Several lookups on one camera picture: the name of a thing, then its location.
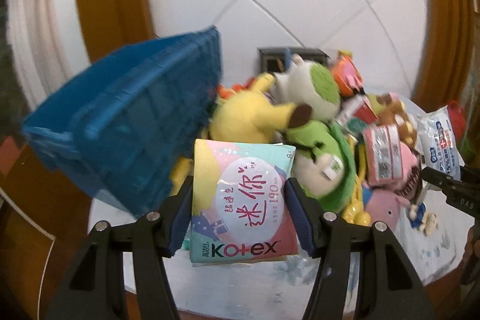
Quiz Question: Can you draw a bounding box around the orange toy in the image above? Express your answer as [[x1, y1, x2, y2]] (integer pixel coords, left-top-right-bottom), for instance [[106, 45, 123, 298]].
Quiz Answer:
[[329, 49, 367, 98]]

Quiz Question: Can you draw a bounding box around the red and white box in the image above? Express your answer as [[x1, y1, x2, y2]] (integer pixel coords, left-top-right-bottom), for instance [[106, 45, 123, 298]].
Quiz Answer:
[[337, 95, 378, 126]]

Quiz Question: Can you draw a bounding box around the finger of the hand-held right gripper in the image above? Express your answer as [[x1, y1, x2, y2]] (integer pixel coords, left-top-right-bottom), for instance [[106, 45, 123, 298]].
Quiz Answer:
[[421, 164, 480, 191]]

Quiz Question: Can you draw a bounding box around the brown bear plush toy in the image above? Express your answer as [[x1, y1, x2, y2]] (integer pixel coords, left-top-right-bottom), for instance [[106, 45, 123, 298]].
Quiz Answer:
[[369, 92, 419, 150]]

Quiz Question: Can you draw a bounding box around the pastel sanitary pad packet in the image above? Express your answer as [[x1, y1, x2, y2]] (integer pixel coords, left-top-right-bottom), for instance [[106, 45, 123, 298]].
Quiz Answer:
[[189, 138, 301, 265]]

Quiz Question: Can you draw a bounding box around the dark wall socket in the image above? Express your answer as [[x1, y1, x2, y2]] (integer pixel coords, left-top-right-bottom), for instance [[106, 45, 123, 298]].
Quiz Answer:
[[257, 46, 330, 75]]

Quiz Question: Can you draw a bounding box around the pink striped tissue pack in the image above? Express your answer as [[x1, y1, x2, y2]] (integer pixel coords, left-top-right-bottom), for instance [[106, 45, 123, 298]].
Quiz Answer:
[[362, 124, 403, 186]]

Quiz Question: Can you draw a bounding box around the white and green plush toy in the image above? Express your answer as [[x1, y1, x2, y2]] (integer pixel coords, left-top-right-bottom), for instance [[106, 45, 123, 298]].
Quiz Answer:
[[273, 53, 343, 123]]

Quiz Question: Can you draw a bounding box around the yellow plush toy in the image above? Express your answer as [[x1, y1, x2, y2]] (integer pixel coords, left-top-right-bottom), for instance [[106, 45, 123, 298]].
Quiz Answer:
[[208, 73, 314, 145]]

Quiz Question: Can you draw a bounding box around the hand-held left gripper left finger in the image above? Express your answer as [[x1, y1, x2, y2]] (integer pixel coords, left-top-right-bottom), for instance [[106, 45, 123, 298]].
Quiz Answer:
[[45, 177, 194, 320]]

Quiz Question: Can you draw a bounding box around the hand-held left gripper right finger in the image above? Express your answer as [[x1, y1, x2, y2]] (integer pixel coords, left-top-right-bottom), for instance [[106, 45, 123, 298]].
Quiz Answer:
[[285, 178, 437, 320]]

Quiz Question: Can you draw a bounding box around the pink mouse plush toy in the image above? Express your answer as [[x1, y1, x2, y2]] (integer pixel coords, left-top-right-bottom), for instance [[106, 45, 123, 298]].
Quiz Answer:
[[364, 141, 421, 231]]

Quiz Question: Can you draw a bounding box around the small blue keychain plush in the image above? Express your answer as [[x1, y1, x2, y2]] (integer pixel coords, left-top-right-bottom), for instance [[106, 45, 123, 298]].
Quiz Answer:
[[408, 203, 440, 237]]

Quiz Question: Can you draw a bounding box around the yellow plastic toy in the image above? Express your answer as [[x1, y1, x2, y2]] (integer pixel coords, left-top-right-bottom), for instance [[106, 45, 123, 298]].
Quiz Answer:
[[342, 137, 374, 228]]

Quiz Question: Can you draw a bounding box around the white and blue wipes pack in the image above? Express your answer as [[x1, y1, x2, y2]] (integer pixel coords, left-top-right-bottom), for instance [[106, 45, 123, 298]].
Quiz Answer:
[[415, 104, 465, 181]]

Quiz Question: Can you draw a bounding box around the maroon knitted hat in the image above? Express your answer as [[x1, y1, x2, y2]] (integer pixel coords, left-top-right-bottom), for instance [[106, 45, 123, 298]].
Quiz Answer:
[[397, 170, 425, 201]]

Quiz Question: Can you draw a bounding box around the blue plastic crate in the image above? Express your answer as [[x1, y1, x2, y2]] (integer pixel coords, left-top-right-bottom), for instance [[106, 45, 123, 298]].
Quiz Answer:
[[20, 25, 224, 217]]

